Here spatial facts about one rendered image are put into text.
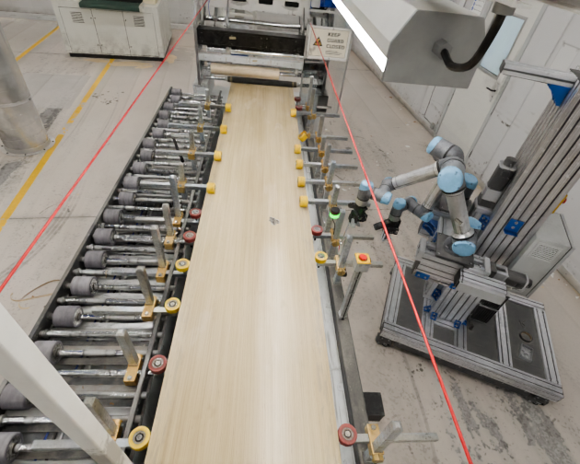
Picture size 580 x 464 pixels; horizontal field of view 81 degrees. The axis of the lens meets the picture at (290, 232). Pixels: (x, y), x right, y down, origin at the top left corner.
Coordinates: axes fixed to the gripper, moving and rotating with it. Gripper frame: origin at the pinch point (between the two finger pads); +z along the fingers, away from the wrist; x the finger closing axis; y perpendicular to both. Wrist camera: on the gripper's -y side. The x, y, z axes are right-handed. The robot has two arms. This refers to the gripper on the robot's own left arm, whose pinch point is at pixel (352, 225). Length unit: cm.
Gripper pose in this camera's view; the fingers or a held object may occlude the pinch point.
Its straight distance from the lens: 225.6
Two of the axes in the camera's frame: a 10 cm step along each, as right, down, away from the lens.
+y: 3.8, 6.6, -6.5
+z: -0.9, 7.3, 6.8
